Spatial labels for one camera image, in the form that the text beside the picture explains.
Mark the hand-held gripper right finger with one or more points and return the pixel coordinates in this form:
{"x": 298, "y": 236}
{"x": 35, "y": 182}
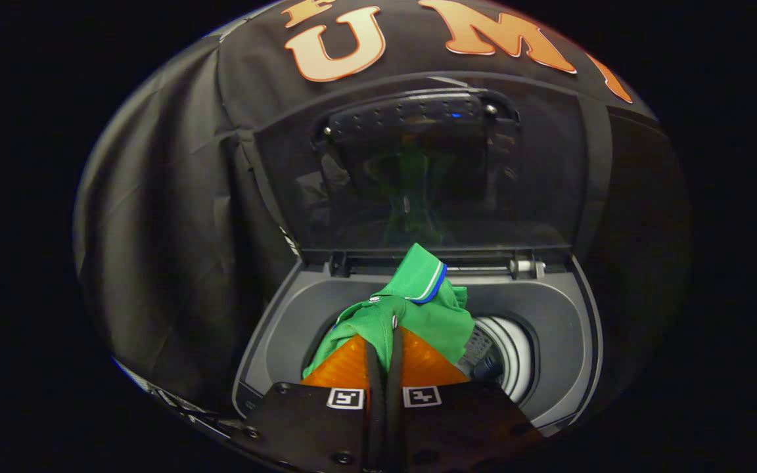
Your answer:
{"x": 457, "y": 427}

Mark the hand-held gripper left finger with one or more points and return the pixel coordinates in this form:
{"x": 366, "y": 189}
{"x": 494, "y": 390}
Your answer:
{"x": 313, "y": 427}

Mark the green polo shirt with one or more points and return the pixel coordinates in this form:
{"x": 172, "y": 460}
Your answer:
{"x": 431, "y": 322}

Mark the dark grey washing machine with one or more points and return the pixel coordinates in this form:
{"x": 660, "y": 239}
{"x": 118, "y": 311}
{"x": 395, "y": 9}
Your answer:
{"x": 549, "y": 328}

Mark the black backdrop cloth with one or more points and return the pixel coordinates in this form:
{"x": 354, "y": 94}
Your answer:
{"x": 155, "y": 197}

